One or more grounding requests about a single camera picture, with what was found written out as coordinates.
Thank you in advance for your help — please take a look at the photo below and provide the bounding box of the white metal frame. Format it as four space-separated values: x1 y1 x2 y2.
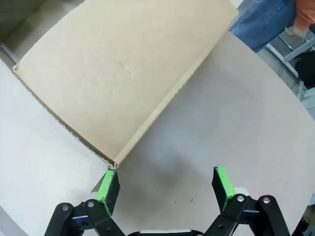
265 36 315 100

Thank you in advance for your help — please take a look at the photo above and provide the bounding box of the black cabled device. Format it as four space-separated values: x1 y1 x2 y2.
291 216 315 236

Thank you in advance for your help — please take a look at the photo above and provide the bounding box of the black bag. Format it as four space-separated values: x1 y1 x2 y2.
294 51 315 89

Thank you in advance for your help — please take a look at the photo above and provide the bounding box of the person's left hand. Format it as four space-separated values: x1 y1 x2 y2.
284 24 309 40

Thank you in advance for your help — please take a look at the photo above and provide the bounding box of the blue jeans leg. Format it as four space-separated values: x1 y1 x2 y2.
228 0 297 53

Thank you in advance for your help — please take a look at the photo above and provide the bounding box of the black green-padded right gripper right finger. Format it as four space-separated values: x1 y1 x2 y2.
203 166 291 236

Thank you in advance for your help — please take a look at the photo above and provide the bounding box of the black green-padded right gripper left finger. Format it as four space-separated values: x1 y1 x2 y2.
44 169 125 236

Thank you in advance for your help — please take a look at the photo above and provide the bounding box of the brown cardboard box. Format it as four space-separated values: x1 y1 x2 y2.
0 0 240 236

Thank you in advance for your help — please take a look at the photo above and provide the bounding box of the orange-sleeved left forearm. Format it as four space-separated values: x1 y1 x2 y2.
294 0 315 30

